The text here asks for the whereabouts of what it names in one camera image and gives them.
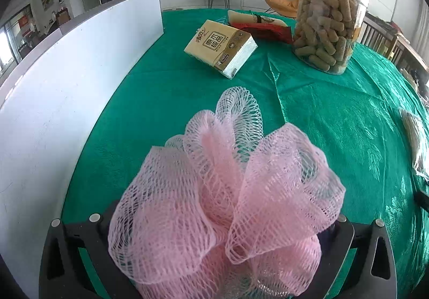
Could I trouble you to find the clear jar of snack sticks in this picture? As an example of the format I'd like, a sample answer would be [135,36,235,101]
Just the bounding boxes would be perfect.
[291,0,370,76]

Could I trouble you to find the green tablecloth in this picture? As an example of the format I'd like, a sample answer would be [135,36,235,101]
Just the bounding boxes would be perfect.
[60,8,429,299]

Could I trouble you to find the cardboard box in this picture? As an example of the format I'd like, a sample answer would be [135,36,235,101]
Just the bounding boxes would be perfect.
[53,8,72,23]

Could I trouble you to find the orange chair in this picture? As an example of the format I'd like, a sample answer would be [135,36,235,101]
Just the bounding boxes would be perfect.
[264,0,301,20]

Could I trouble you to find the pink mesh bath pouf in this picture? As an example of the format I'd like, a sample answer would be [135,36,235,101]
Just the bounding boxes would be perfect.
[108,86,346,299]

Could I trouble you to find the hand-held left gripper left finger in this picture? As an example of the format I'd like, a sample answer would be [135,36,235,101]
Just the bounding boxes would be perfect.
[39,210,141,299]

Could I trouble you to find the clear plastic packet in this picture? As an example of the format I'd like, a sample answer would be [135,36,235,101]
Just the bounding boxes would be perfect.
[400,107,429,182]

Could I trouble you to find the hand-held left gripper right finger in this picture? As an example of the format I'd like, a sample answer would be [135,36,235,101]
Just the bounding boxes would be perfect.
[318,214,399,299]

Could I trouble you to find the wooden chair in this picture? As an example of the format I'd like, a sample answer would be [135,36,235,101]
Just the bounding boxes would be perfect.
[360,13,403,62]

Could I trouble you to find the cream packet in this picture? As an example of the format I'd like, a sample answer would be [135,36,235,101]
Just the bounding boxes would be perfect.
[227,9,289,30]

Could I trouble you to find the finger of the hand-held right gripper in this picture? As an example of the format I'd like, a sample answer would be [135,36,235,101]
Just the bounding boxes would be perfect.
[414,189,429,211]

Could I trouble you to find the white board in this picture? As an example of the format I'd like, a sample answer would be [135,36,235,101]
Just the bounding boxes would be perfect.
[0,0,165,299]

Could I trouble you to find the yellow tissue pack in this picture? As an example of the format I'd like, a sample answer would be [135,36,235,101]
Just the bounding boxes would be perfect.
[183,19,259,80]

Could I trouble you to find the dark red packet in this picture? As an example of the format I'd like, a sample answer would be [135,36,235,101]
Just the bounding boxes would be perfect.
[239,24,293,45]

